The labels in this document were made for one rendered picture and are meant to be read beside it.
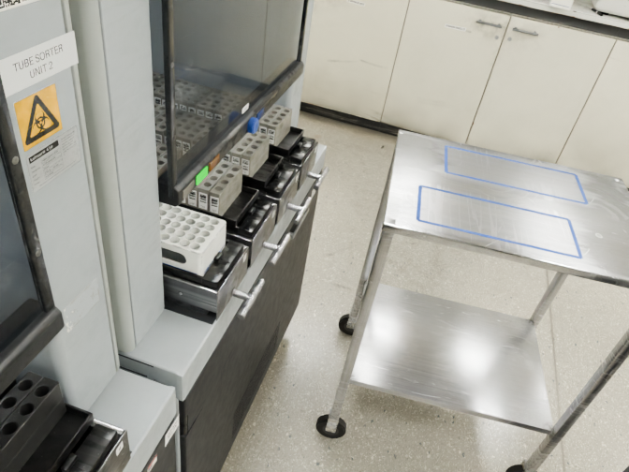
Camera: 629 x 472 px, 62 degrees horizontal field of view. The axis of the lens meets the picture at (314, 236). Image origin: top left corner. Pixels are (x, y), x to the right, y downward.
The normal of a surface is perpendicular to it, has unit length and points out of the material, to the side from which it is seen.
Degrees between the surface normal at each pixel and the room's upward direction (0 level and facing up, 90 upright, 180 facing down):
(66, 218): 90
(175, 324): 0
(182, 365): 0
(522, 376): 0
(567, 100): 90
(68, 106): 90
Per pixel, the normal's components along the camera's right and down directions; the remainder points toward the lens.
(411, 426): 0.14, -0.77
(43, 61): 0.95, 0.29
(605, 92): -0.29, 0.56
